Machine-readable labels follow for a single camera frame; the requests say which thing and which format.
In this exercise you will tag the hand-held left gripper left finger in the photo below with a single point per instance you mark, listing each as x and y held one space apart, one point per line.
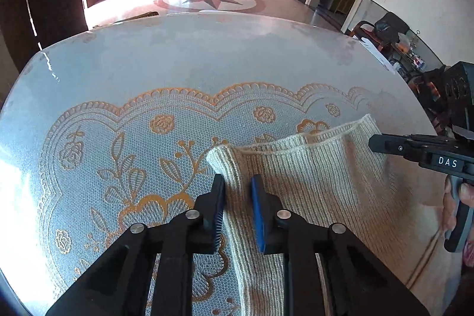
218 212

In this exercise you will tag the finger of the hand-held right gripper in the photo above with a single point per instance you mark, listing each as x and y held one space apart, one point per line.
392 146

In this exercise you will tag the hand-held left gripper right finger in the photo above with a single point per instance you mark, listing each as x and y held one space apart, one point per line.
258 212

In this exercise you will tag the cream knit sweater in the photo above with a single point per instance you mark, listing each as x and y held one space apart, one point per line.
314 190

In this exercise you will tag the person's right hand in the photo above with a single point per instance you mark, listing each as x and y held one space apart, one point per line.
449 201

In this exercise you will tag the cluttered side table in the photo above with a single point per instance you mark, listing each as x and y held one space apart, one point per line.
409 53

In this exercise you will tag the lace patterned tablecloth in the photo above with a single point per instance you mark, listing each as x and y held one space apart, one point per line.
148 153

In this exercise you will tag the white crumpled sheet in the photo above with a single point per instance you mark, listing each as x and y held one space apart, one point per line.
377 55

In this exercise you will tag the black office chair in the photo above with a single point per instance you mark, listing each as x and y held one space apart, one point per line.
389 29

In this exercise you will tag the yellow wooden cabinet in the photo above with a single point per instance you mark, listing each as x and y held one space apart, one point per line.
344 3

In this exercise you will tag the dark equipment with orange frame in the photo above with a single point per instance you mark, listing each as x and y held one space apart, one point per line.
429 90

